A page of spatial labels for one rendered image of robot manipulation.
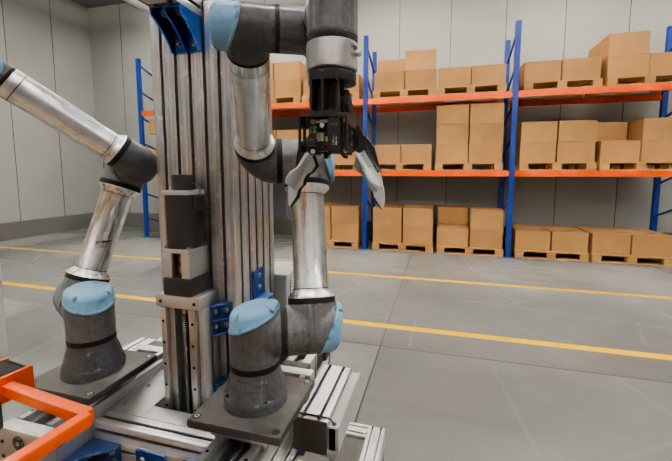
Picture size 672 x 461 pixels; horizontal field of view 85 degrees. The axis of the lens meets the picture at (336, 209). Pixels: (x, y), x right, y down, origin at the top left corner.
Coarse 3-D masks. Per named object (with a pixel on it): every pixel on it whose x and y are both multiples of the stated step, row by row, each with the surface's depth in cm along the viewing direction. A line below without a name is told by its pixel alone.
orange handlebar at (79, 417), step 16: (16, 384) 67; (16, 400) 65; (32, 400) 63; (48, 400) 62; (64, 400) 62; (64, 416) 60; (80, 416) 58; (48, 432) 55; (64, 432) 55; (80, 432) 57; (32, 448) 52; (48, 448) 53
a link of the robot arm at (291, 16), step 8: (280, 8) 58; (288, 8) 59; (296, 8) 59; (304, 8) 59; (280, 16) 58; (288, 16) 58; (296, 16) 58; (280, 24) 58; (288, 24) 58; (296, 24) 58; (280, 32) 58; (288, 32) 59; (296, 32) 59; (304, 32) 59; (280, 40) 59; (288, 40) 59; (296, 40) 60; (304, 40) 60; (280, 48) 61; (288, 48) 61; (296, 48) 61; (304, 48) 61; (304, 56) 67
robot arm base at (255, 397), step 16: (272, 368) 84; (240, 384) 82; (256, 384) 82; (272, 384) 83; (224, 400) 84; (240, 400) 81; (256, 400) 81; (272, 400) 83; (240, 416) 81; (256, 416) 81
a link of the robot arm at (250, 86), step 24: (216, 0) 58; (216, 24) 57; (240, 24) 57; (264, 24) 58; (216, 48) 60; (240, 48) 60; (264, 48) 60; (240, 72) 64; (264, 72) 66; (240, 96) 70; (264, 96) 71; (240, 120) 76; (264, 120) 77; (240, 144) 85; (264, 144) 84; (264, 168) 90
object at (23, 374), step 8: (0, 360) 73; (8, 360) 73; (0, 368) 70; (8, 368) 70; (16, 368) 70; (24, 368) 70; (32, 368) 71; (0, 376) 67; (8, 376) 67; (16, 376) 69; (24, 376) 70; (32, 376) 71; (0, 384) 66; (24, 384) 70; (32, 384) 71; (0, 392) 66; (0, 400) 66; (8, 400) 68
